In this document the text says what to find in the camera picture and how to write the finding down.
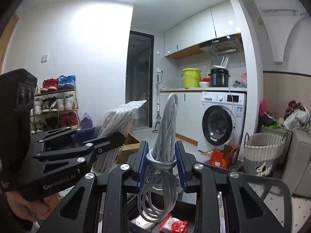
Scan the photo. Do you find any grey sofa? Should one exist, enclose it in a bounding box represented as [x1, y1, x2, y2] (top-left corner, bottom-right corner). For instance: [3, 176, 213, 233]
[282, 130, 310, 198]

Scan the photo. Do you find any red cardboard box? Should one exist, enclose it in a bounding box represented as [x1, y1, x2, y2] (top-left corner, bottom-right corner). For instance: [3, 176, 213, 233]
[202, 145, 239, 169]

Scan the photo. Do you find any mop with metal handle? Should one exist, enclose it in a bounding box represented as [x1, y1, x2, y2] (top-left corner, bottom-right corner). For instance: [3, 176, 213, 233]
[152, 72, 163, 133]

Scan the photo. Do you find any red and white snack packet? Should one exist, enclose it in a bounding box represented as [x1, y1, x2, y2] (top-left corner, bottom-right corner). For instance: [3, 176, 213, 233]
[159, 213, 188, 233]

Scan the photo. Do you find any range hood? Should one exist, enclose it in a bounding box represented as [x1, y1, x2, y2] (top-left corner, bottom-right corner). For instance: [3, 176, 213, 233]
[199, 34, 244, 55]

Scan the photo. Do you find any white cable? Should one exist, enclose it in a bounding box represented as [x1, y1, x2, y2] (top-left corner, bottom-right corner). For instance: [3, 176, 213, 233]
[137, 92, 182, 224]

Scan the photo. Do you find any person's left hand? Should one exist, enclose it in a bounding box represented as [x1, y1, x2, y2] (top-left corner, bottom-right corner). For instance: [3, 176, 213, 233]
[5, 191, 60, 221]

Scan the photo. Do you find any white wifi router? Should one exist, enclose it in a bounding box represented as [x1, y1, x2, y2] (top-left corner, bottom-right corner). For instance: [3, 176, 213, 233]
[213, 57, 229, 70]

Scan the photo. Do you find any lime green bucket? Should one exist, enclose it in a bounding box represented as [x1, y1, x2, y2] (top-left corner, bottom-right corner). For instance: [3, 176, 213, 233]
[182, 68, 202, 88]

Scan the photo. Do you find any black open storage box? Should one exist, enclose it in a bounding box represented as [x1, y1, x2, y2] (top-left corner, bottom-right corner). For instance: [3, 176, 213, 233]
[97, 147, 222, 233]

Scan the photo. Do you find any black rice cooker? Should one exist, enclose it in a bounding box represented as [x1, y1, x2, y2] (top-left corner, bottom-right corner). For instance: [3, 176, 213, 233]
[209, 68, 229, 87]

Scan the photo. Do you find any wooden shoe rack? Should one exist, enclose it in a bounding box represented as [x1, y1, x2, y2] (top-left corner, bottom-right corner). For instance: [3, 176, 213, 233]
[31, 88, 81, 135]

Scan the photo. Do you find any open cardboard box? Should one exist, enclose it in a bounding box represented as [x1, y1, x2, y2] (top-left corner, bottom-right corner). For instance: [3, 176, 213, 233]
[117, 127, 141, 163]

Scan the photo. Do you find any pile of clothes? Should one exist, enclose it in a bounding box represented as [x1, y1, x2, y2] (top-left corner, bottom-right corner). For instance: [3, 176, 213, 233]
[283, 100, 310, 131]

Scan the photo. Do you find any white front-load washing machine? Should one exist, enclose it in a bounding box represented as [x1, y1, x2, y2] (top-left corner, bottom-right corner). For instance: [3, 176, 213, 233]
[198, 91, 247, 153]

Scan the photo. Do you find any clear bag of white rope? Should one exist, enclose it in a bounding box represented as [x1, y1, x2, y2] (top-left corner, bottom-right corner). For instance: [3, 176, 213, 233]
[92, 100, 147, 175]

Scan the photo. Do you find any woven laundry basket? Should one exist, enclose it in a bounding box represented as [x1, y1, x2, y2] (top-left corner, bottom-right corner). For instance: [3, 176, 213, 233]
[243, 133, 288, 177]

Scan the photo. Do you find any purple rolled mat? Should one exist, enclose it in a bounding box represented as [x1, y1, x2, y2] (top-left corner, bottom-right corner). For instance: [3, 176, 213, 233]
[81, 113, 93, 129]

